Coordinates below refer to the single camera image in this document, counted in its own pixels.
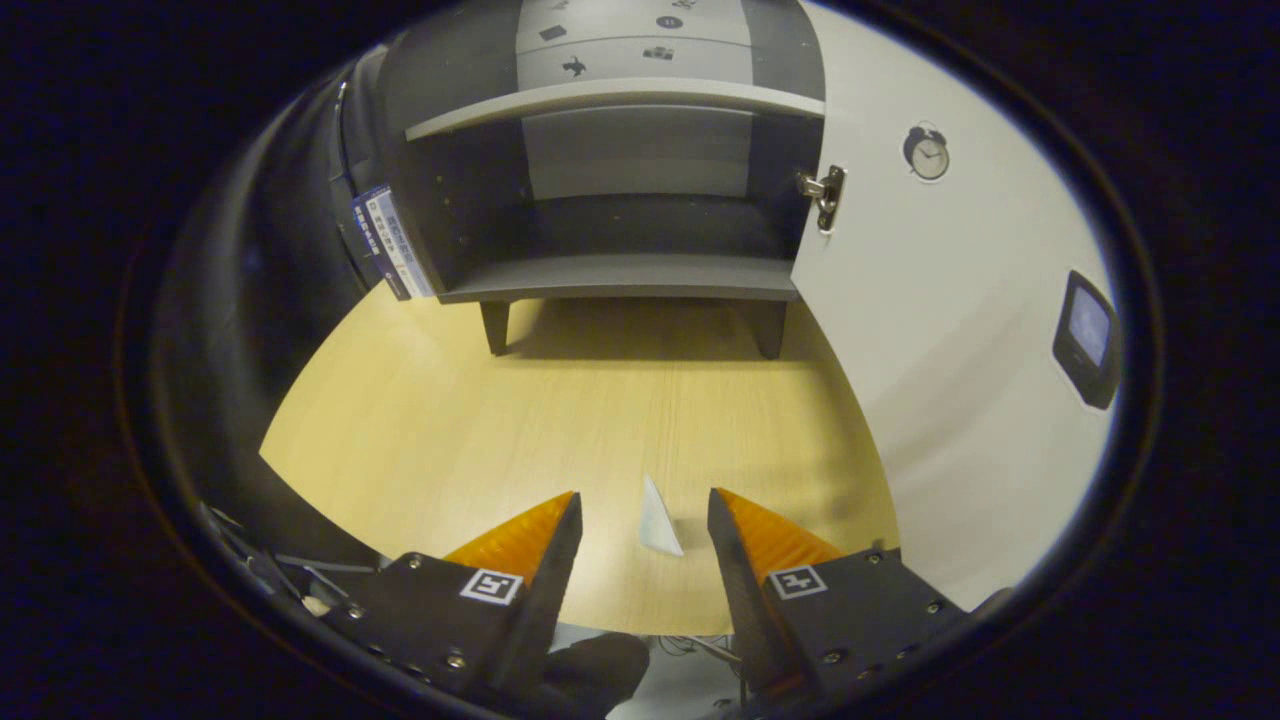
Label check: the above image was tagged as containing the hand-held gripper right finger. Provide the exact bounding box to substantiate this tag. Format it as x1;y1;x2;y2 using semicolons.
706;487;973;701

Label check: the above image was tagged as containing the black backdrop cloth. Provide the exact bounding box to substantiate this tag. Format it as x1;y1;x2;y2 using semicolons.
160;50;401;566

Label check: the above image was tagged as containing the metal door hinge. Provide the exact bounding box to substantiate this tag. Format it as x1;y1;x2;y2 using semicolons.
797;165;847;234

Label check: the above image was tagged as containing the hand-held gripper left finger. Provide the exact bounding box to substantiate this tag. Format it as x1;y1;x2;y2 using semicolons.
318;490;585;706

